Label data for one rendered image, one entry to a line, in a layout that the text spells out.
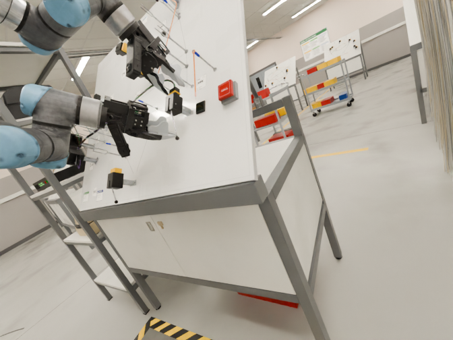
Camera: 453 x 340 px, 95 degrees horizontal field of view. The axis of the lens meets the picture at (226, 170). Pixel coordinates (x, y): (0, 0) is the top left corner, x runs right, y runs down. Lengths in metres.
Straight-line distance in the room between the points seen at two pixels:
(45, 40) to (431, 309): 1.60
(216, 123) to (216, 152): 0.10
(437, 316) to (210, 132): 1.15
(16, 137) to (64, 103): 0.17
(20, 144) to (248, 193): 0.48
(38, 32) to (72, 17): 0.12
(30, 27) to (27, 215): 7.46
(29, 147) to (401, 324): 1.35
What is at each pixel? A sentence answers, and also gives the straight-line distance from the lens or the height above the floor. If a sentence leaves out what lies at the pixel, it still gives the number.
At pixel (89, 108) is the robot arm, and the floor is 1.20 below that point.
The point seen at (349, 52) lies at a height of 1.05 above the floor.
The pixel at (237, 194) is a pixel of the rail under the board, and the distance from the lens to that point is 0.58.
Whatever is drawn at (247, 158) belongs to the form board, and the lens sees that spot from 0.57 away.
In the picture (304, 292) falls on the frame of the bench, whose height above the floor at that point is 0.42.
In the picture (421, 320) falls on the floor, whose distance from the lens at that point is 1.30.
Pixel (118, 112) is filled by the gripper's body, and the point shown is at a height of 1.17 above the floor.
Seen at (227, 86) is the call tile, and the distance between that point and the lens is 0.66.
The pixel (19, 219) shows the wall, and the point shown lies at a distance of 8.04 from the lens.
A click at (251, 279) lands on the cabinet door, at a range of 0.90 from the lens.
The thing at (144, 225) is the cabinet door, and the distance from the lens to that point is 1.10.
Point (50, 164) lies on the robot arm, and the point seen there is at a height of 1.11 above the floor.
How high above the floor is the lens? 1.07
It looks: 15 degrees down
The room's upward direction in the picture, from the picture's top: 24 degrees counter-clockwise
